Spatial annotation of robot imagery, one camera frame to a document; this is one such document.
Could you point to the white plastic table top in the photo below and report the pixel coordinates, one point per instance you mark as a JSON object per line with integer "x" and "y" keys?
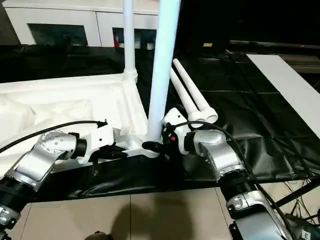
{"x": 62, "y": 100}

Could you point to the white plastic table leg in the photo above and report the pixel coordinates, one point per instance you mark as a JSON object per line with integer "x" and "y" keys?
{"x": 163, "y": 62}
{"x": 185, "y": 97}
{"x": 130, "y": 37}
{"x": 195, "y": 90}

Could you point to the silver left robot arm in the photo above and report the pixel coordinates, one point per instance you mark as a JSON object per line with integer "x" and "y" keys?
{"x": 37, "y": 162}

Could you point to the black mat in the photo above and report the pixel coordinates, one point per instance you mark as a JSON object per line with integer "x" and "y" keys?
{"x": 250, "y": 112}

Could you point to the white jar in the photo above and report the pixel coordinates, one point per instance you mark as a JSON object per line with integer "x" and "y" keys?
{"x": 150, "y": 46}
{"x": 137, "y": 43}

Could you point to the small yellow box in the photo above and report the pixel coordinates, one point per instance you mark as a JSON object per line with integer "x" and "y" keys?
{"x": 208, "y": 45}

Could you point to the white sheet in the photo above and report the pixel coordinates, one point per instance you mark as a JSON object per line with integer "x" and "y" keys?
{"x": 287, "y": 87}

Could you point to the black metal stand foot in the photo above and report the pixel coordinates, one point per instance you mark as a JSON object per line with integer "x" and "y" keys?
{"x": 295, "y": 193}

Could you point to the dark long rod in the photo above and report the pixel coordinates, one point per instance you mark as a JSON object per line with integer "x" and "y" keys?
{"x": 275, "y": 45}

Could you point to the white cabinet with glass doors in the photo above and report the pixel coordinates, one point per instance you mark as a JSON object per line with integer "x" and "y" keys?
{"x": 62, "y": 15}

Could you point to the dark power adapter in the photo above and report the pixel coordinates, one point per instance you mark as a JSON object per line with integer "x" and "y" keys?
{"x": 305, "y": 230}

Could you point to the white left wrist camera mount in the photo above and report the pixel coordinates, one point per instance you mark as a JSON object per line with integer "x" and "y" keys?
{"x": 100, "y": 138}

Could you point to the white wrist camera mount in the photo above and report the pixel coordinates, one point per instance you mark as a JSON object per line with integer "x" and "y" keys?
{"x": 175, "y": 120}
{"x": 100, "y": 138}

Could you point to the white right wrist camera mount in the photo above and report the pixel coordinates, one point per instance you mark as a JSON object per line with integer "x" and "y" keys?
{"x": 175, "y": 120}

